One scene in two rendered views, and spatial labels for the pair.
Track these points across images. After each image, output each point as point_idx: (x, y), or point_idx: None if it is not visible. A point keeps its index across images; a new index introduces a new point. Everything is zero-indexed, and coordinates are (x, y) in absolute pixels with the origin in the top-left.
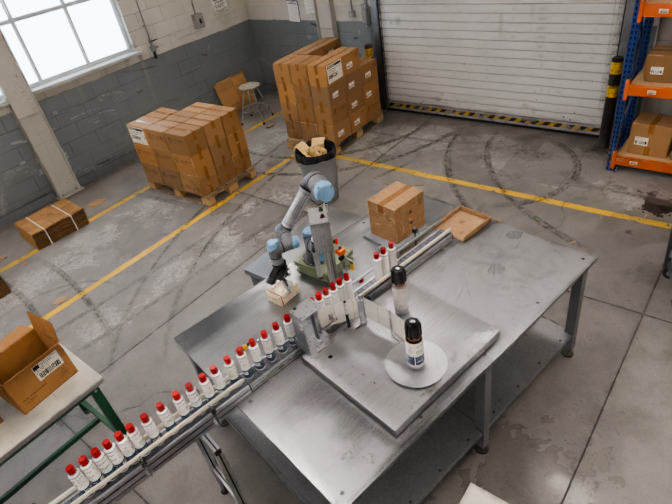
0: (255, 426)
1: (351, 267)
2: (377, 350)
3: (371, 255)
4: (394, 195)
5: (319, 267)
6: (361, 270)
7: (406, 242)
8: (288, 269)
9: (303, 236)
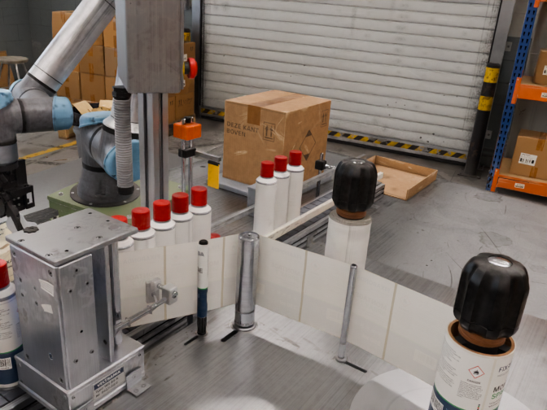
0: None
1: (212, 178)
2: (308, 400)
3: (228, 208)
4: (278, 99)
5: (128, 153)
6: None
7: None
8: (29, 189)
9: (82, 125)
